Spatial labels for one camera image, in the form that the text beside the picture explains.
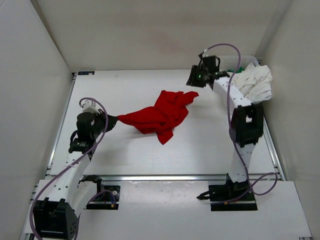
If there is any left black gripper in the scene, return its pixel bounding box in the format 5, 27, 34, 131
90, 108, 118, 139

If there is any red t-shirt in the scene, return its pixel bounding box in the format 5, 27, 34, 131
117, 90, 199, 145

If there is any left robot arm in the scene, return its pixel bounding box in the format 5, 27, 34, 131
29, 109, 118, 240

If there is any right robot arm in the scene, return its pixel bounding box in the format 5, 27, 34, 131
186, 55, 264, 200

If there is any white plastic basket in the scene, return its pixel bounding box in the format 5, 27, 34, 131
217, 55, 272, 106

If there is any green garment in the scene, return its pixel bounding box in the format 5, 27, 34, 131
235, 66, 245, 74

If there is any dark label sticker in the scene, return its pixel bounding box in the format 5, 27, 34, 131
77, 71, 95, 76

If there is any white t-shirt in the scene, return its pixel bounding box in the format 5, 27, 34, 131
231, 63, 273, 103

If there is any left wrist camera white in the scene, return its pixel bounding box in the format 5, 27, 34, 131
79, 99, 99, 114

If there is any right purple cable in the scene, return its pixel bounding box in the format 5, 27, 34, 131
199, 43, 279, 196

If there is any purple cable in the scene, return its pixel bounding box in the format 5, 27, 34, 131
199, 43, 279, 196
29, 97, 111, 240

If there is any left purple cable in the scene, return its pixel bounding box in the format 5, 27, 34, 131
29, 97, 111, 240

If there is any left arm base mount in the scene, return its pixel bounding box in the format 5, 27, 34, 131
81, 175, 121, 210

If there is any aluminium rail front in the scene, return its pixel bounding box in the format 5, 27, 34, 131
101, 173, 226, 182

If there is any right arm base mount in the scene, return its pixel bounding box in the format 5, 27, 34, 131
196, 184, 258, 212

